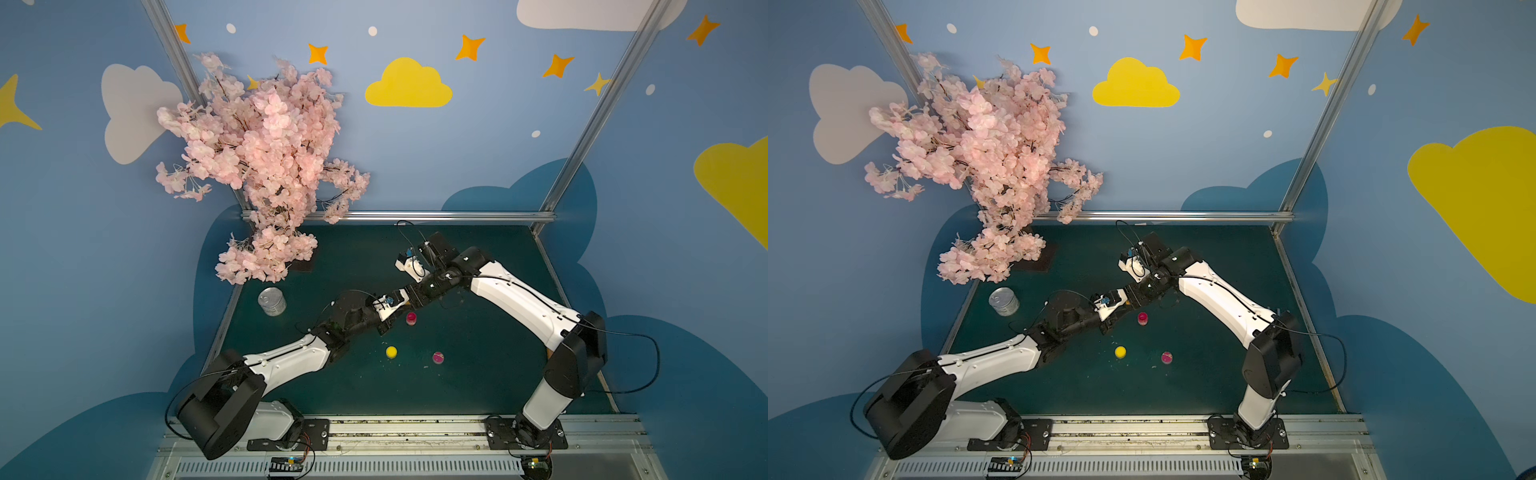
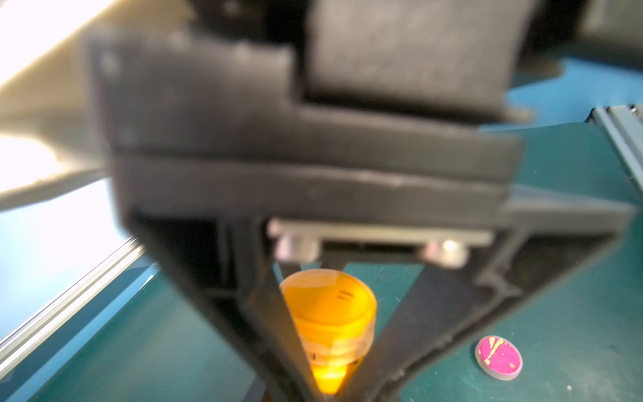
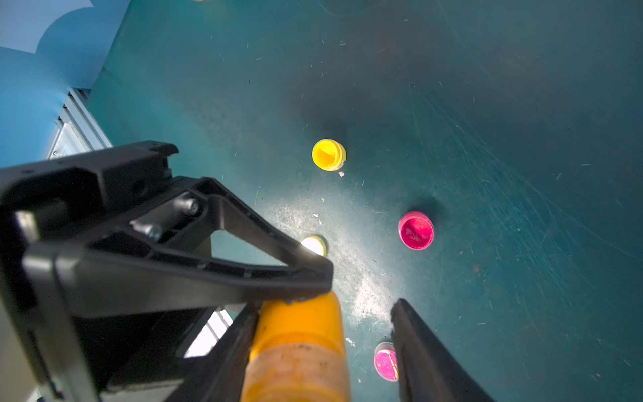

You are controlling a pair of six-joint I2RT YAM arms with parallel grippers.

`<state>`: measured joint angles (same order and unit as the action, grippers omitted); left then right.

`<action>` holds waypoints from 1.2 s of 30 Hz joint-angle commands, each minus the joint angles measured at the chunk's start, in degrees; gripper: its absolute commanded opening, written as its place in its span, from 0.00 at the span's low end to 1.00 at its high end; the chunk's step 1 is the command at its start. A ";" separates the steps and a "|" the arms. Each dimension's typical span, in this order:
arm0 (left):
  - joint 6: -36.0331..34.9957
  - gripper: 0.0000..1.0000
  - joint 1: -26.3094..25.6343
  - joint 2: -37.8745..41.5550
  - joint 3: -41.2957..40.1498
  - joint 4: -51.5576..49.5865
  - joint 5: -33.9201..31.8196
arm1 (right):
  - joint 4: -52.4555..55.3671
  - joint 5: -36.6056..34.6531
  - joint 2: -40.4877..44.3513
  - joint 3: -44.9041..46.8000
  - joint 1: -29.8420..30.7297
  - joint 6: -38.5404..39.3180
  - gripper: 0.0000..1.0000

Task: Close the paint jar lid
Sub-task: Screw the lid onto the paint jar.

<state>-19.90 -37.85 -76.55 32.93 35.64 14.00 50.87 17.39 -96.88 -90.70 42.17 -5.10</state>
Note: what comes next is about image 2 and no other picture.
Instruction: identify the horizontal aluminium frame bar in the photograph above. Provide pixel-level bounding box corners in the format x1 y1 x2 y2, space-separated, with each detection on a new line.
1 237 145 378

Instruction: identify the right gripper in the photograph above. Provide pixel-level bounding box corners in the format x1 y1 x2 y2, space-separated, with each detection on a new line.
83 1 636 237

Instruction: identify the orange paint jar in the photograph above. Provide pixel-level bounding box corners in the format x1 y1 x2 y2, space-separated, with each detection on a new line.
280 269 378 395

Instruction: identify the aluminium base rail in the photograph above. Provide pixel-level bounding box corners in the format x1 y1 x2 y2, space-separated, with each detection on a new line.
589 103 642 192

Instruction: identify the magenta jar lid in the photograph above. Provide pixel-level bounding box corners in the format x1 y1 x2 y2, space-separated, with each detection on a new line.
474 335 524 381

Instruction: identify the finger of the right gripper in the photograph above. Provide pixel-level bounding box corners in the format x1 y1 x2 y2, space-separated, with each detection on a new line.
338 222 638 401
125 213 324 401

